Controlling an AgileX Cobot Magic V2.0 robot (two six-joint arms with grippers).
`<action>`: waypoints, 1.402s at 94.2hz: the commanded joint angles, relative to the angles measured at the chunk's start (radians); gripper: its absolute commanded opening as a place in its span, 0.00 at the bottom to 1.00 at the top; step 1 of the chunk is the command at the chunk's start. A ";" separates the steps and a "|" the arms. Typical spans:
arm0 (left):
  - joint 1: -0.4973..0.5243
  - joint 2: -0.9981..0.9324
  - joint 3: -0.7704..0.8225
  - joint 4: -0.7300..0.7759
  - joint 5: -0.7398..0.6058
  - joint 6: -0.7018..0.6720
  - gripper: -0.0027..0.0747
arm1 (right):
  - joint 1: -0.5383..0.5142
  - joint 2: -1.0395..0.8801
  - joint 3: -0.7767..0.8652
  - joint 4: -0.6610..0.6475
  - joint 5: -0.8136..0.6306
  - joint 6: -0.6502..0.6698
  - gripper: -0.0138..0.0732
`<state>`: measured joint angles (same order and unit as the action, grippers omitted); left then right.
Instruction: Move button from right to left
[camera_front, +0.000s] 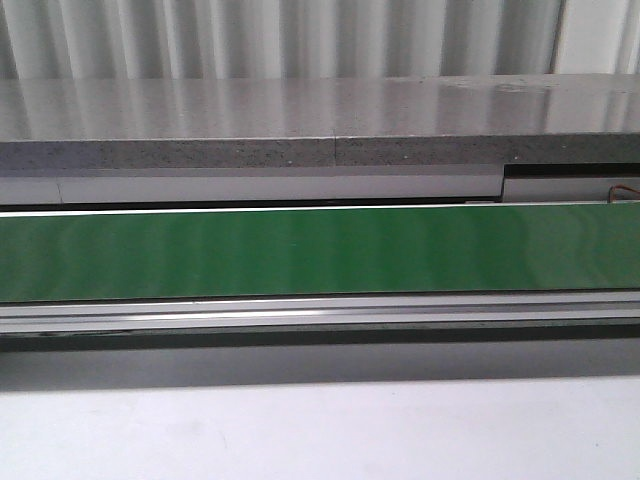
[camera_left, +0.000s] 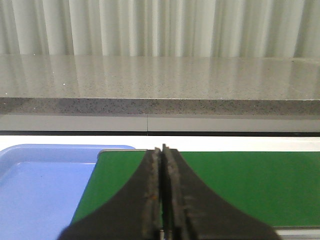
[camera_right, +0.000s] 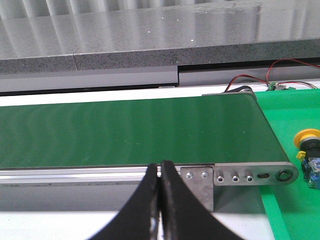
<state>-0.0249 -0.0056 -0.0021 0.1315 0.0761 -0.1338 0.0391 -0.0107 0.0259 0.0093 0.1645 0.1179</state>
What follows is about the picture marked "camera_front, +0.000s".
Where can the grey cabinet panel under counter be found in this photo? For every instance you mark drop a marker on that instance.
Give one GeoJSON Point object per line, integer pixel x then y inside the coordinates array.
{"type": "Point", "coordinates": [431, 183]}

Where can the green conveyor belt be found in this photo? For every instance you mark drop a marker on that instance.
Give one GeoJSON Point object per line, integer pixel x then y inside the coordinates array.
{"type": "Point", "coordinates": [68, 256]}

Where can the grey stone counter slab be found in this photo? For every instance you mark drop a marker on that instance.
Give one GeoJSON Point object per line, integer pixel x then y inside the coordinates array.
{"type": "Point", "coordinates": [152, 124]}

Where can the white pleated curtain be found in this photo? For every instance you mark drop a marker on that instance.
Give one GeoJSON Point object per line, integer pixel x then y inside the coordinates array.
{"type": "Point", "coordinates": [315, 39]}

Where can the aluminium conveyor frame rail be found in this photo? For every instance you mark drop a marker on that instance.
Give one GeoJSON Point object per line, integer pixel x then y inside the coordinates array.
{"type": "Point", "coordinates": [429, 310]}

